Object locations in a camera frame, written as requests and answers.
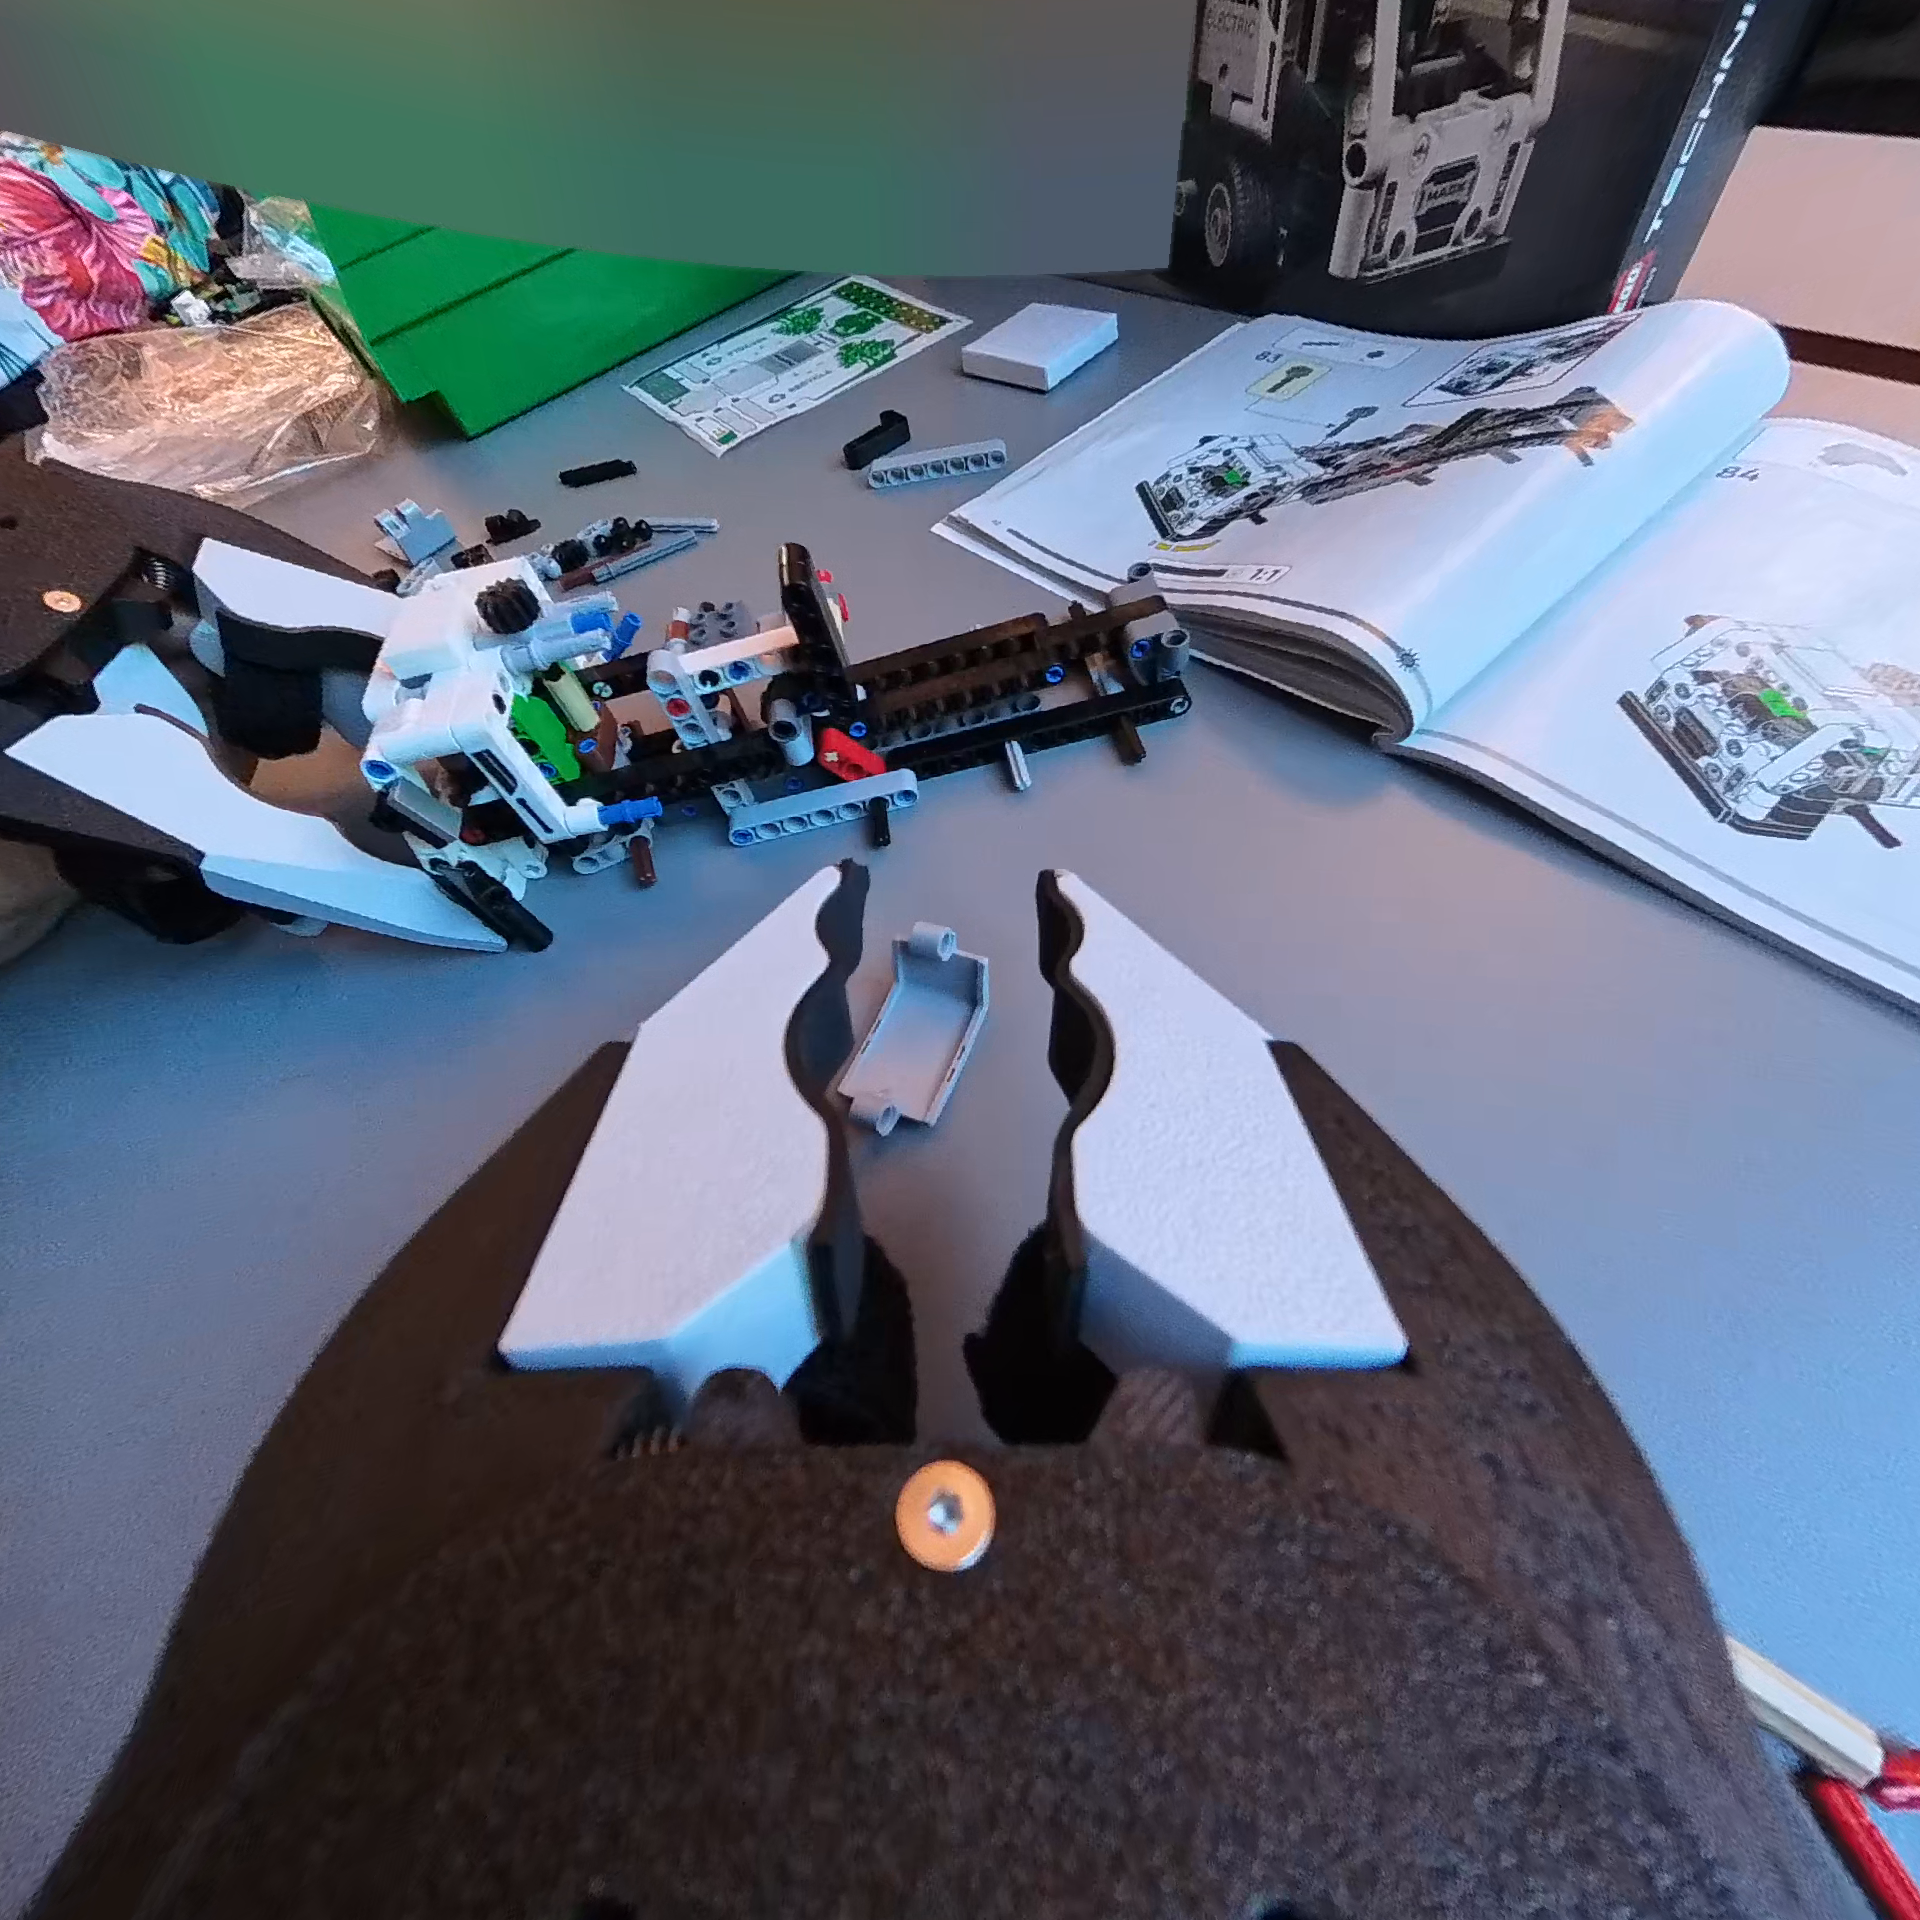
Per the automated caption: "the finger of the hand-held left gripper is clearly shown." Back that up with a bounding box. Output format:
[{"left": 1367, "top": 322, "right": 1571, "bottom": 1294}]
[
  {"left": 188, "top": 537, "right": 410, "bottom": 760},
  {"left": 6, "top": 643, "right": 511, "bottom": 956}
]

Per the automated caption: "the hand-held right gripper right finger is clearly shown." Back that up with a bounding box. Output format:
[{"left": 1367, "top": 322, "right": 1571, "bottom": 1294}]
[{"left": 966, "top": 866, "right": 1411, "bottom": 1446}]

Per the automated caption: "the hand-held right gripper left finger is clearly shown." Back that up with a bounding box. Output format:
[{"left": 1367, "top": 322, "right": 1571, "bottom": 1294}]
[{"left": 496, "top": 858, "right": 919, "bottom": 1446}]

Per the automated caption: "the grey curved lego panel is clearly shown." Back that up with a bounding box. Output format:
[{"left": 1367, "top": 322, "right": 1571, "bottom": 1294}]
[{"left": 834, "top": 920, "right": 994, "bottom": 1136}]

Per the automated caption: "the partly built lego truck chassis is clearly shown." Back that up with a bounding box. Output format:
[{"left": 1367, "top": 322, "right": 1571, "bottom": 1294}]
[{"left": 359, "top": 543, "right": 1195, "bottom": 956}]

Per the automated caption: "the pile of small lego pieces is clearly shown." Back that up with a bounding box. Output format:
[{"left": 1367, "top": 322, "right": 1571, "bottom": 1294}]
[{"left": 449, "top": 506, "right": 723, "bottom": 594}]

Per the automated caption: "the clear bag of lego pieces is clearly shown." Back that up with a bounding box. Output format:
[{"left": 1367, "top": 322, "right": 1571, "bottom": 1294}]
[{"left": 162, "top": 186, "right": 342, "bottom": 330}]

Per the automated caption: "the grey lego beam with holes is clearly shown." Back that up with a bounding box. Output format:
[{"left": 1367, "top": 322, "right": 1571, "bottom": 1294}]
[{"left": 863, "top": 436, "right": 1008, "bottom": 493}]

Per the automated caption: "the lego instruction booklet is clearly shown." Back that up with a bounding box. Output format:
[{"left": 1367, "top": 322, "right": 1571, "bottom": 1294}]
[{"left": 929, "top": 298, "right": 1920, "bottom": 1026}]

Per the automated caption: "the black lego set box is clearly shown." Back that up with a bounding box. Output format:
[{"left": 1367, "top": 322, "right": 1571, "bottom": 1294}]
[{"left": 1166, "top": 0, "right": 1835, "bottom": 343}]

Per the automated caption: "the crumpled clear plastic bag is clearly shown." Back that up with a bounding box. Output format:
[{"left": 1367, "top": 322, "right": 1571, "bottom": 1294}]
[{"left": 26, "top": 300, "right": 395, "bottom": 506}]

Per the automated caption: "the floral printed cloth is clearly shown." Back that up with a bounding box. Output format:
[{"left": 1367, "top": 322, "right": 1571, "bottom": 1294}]
[{"left": 0, "top": 131, "right": 229, "bottom": 379}]

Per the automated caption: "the green box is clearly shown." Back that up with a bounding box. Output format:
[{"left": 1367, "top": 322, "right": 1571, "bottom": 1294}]
[{"left": 305, "top": 202, "right": 799, "bottom": 443}]

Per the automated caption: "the green printed sticker sheet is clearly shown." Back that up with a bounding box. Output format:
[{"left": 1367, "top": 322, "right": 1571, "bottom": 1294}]
[{"left": 619, "top": 274, "right": 975, "bottom": 459}]

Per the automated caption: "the small white box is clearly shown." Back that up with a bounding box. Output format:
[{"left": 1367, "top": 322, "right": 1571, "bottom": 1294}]
[{"left": 958, "top": 300, "right": 1122, "bottom": 396}]

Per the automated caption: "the wooden stick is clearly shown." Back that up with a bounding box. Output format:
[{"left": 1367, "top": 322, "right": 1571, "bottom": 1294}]
[{"left": 1723, "top": 1634, "right": 1895, "bottom": 1791}]

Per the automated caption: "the red cord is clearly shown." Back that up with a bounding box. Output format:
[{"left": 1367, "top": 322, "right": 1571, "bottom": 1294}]
[{"left": 1794, "top": 1741, "right": 1920, "bottom": 1920}]

